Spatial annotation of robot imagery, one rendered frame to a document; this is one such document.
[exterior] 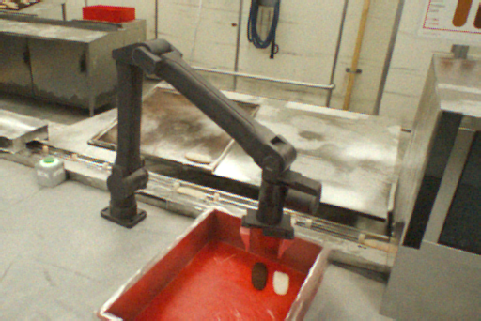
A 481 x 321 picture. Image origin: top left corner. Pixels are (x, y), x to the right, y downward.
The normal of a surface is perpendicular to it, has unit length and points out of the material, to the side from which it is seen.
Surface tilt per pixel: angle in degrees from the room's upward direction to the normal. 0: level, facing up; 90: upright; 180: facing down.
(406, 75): 90
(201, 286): 0
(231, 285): 0
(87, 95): 90
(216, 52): 90
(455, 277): 90
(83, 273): 0
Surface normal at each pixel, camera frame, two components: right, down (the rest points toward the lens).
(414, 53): -0.47, 0.36
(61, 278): 0.03, -0.91
